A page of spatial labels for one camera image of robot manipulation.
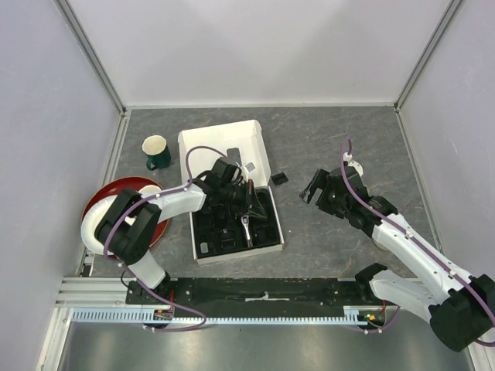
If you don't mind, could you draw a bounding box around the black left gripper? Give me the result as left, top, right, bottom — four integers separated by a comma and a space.
220, 179, 267, 220

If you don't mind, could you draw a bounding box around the black silver hair clipper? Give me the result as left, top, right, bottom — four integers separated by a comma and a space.
240, 216, 253, 247

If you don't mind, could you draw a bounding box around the black comb guard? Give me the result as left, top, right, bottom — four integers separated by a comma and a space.
271, 172, 288, 186
255, 226, 277, 244
220, 236, 237, 251
251, 203, 272, 220

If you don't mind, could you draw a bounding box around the white cardboard box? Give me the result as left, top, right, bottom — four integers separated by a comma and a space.
178, 120, 285, 264

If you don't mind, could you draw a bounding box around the small white oil bottle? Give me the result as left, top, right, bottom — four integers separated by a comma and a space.
200, 242, 209, 254

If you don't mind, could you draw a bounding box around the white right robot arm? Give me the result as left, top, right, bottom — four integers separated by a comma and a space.
299, 165, 494, 352

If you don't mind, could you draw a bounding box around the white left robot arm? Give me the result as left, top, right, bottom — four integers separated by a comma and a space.
94, 157, 255, 304

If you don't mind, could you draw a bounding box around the black plastic tray insert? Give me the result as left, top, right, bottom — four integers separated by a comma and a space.
190, 186, 284, 264

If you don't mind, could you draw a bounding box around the cream paper cup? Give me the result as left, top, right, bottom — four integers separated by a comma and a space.
139, 185, 162, 194
142, 135, 171, 171

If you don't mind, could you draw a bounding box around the cream ceramic mug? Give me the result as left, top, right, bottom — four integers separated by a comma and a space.
372, 236, 390, 251

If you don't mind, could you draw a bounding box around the white plate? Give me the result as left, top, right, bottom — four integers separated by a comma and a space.
80, 195, 117, 255

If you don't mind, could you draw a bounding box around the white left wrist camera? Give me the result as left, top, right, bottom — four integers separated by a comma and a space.
237, 162, 256, 180

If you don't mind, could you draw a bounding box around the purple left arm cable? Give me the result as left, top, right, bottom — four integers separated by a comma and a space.
102, 145, 229, 333

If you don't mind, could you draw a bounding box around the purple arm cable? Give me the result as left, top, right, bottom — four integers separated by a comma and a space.
102, 145, 229, 333
340, 138, 495, 347

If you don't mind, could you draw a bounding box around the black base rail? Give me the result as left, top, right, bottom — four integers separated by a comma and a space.
125, 276, 403, 320

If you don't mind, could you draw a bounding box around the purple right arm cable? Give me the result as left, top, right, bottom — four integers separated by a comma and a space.
340, 138, 495, 347

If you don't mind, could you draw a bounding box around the white slotted cable duct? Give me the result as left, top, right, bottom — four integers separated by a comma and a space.
71, 307, 368, 326

